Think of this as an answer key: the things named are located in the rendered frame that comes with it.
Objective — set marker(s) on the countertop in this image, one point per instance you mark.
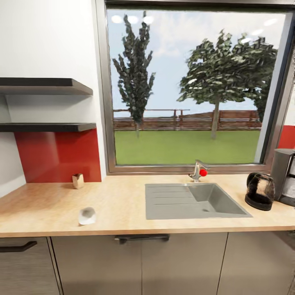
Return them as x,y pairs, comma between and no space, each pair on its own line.
51,209

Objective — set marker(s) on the drop in sink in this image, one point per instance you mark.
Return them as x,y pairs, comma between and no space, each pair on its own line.
191,200

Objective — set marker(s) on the fixed window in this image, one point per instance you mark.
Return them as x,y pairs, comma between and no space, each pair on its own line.
187,80

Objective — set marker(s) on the water glass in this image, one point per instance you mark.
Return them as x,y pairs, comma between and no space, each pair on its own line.
78,181

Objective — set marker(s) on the paper coffee filter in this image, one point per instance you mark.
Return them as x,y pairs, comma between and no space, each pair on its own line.
86,216

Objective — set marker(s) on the dishwasher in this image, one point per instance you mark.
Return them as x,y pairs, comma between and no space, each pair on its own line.
26,267

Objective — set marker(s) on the coffee maker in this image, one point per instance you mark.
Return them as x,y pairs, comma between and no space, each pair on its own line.
283,175

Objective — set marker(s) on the electric kettle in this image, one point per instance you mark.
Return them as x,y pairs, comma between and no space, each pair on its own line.
260,191

